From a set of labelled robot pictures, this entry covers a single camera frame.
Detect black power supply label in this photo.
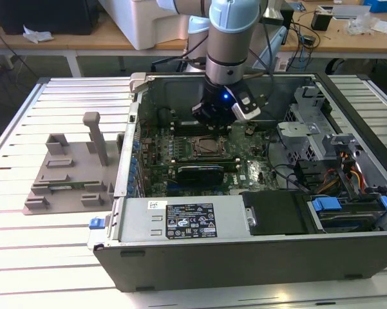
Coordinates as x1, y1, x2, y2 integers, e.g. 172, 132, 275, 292
165, 202, 216, 239

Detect grey flat box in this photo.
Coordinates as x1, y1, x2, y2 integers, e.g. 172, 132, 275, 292
333, 5, 371, 20

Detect silver power supply unit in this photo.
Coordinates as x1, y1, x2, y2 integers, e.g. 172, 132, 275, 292
117, 195, 255, 243

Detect small black box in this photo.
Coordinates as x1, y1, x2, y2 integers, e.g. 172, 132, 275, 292
310, 10, 333, 32

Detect yellow red wire bundle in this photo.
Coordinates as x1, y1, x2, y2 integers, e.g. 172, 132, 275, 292
339, 149, 368, 196

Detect wooden desk white frame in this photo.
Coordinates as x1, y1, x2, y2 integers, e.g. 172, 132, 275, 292
0, 12, 189, 78
281, 8, 387, 61

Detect metal socket cover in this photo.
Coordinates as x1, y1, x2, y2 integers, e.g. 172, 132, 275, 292
189, 135, 228, 156

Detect blue cardboard box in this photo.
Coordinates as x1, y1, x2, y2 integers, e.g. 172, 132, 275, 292
363, 0, 387, 14

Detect CPU socket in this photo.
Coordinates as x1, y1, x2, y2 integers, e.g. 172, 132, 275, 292
187, 134, 229, 158

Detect grey case latch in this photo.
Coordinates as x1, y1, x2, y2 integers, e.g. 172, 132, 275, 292
129, 72, 154, 94

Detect metal drive cage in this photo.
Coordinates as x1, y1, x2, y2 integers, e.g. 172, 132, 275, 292
276, 85, 368, 168

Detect grey parts rack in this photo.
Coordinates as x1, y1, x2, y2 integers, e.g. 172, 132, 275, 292
23, 111, 126, 216

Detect green motherboard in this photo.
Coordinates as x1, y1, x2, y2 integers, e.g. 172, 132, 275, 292
138, 124, 278, 197

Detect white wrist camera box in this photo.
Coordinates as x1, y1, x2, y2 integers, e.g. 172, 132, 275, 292
225, 85, 262, 122

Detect open black PC case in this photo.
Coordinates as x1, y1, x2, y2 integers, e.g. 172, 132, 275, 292
86, 71, 387, 293

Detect black camera cable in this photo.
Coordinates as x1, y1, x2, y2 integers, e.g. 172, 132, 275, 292
246, 19, 275, 109

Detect black graphics card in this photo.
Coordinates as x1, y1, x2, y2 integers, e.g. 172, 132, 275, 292
176, 164, 225, 186

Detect white plastic machine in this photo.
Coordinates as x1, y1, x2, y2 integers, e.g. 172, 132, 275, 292
98, 0, 210, 51

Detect large black equipment case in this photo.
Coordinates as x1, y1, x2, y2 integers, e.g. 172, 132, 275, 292
0, 0, 100, 35

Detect black upright box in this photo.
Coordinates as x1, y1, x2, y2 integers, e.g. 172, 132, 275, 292
281, 8, 294, 32

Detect hard disk in blue carrier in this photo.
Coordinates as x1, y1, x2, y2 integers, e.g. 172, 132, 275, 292
310, 195, 387, 233

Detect crumpled white paper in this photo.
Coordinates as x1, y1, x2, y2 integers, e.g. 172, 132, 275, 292
22, 24, 55, 44

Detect black plastic shroud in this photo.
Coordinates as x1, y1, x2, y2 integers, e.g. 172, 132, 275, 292
241, 191, 310, 235

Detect clear plastic bags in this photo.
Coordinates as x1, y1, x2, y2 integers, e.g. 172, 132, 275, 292
347, 14, 381, 35

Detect green RAM stick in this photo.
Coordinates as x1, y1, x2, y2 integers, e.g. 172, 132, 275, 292
50, 183, 84, 191

